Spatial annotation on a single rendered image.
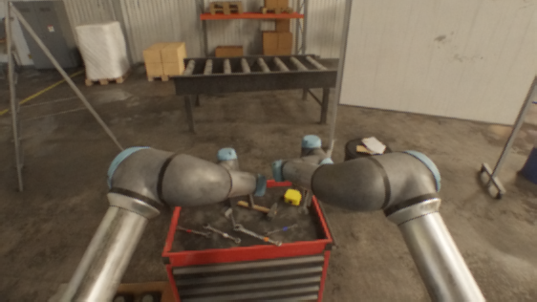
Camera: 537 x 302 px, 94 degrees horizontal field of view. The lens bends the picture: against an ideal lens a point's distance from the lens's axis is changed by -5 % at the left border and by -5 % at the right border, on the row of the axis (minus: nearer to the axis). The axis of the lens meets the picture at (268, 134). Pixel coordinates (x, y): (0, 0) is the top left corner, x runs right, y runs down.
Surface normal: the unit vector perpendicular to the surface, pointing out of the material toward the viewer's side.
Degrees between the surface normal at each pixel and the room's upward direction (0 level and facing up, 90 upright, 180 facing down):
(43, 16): 90
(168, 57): 90
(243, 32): 90
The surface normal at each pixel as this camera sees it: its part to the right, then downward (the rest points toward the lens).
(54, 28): 0.10, 0.47
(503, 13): -0.32, 0.44
